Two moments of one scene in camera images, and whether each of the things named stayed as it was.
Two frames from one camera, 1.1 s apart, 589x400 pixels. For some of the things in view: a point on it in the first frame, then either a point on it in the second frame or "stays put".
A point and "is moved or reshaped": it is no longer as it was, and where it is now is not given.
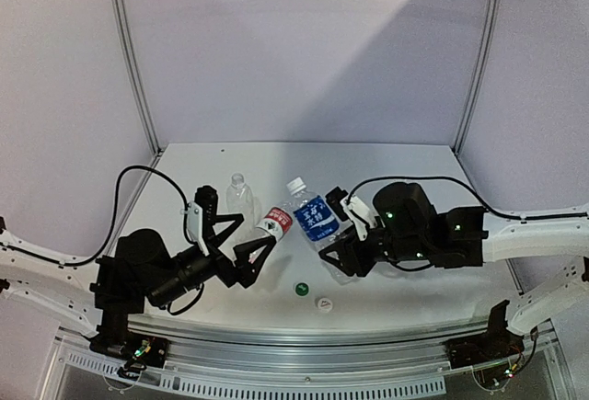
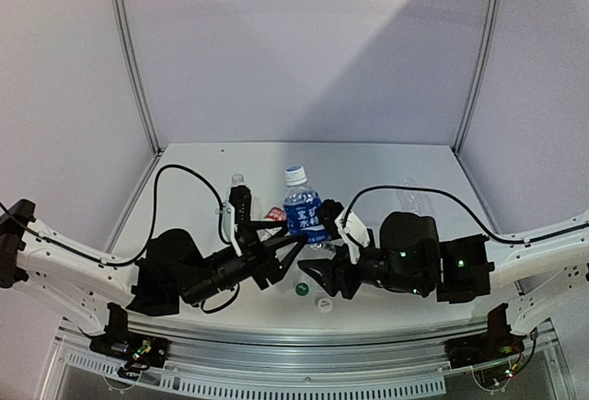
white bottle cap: x=325 y=304 stays put
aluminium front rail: x=282 y=348 stays put
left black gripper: x=243 y=272 to x=259 y=256
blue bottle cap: x=295 y=186 to x=294 y=176
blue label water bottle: x=317 y=223 is moved or reshaped
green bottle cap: x=302 y=289 stays put
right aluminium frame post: x=484 y=58 stays put
